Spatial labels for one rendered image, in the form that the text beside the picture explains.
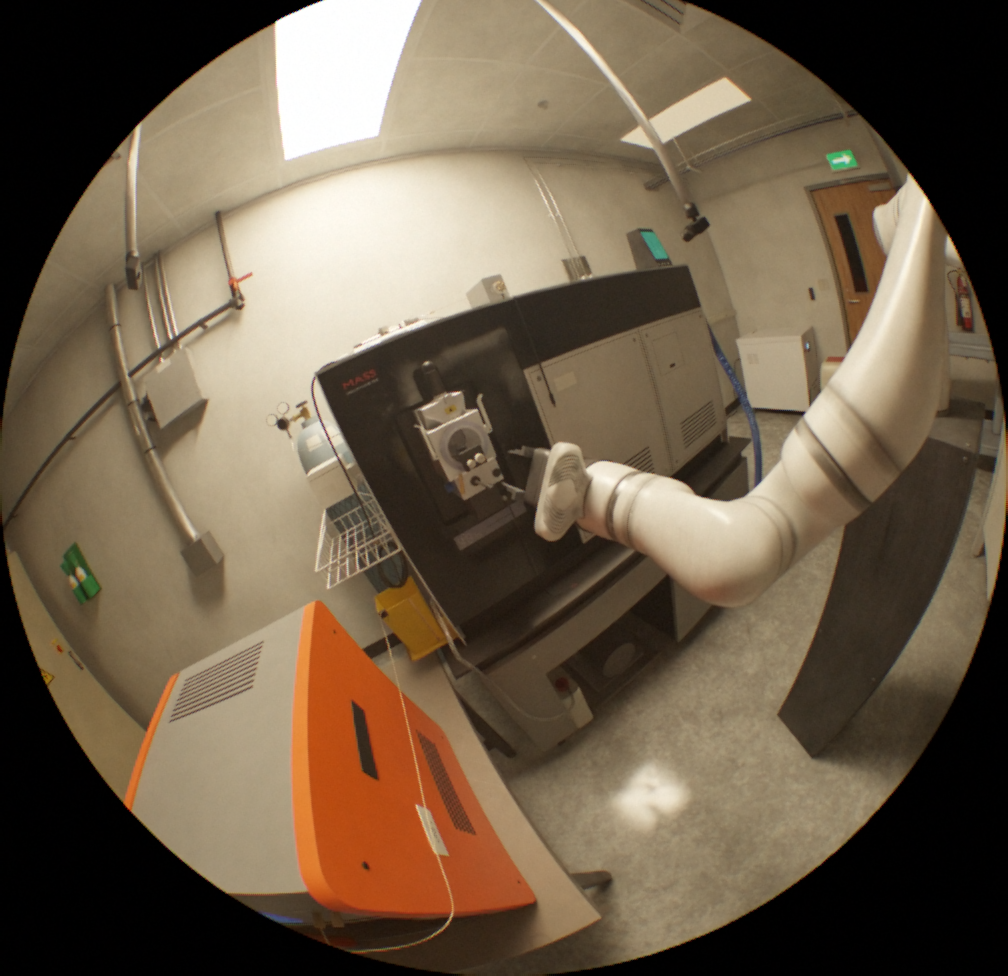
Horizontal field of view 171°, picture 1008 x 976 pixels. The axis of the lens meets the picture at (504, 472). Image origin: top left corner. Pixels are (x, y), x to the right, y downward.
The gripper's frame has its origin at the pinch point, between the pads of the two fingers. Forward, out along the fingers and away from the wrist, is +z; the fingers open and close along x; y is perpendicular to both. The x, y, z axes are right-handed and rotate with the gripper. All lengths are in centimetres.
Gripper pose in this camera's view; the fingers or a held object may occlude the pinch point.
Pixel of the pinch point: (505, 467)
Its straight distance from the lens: 49.2
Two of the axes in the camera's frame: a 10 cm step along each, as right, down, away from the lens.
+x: 2.0, -9.8, -0.8
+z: -4.3, -1.6, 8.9
